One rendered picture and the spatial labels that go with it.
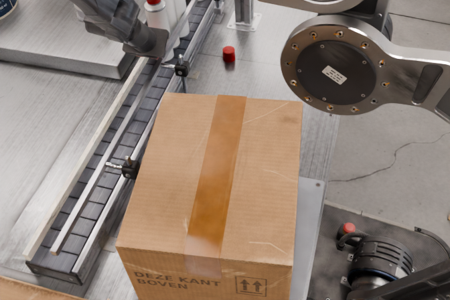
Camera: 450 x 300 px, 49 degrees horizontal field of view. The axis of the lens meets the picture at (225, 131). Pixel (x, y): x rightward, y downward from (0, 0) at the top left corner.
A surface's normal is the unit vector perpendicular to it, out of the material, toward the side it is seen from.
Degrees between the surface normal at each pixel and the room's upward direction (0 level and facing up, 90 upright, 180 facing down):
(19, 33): 0
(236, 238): 0
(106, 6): 71
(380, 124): 0
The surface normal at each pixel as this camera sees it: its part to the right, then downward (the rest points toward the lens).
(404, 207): -0.05, -0.66
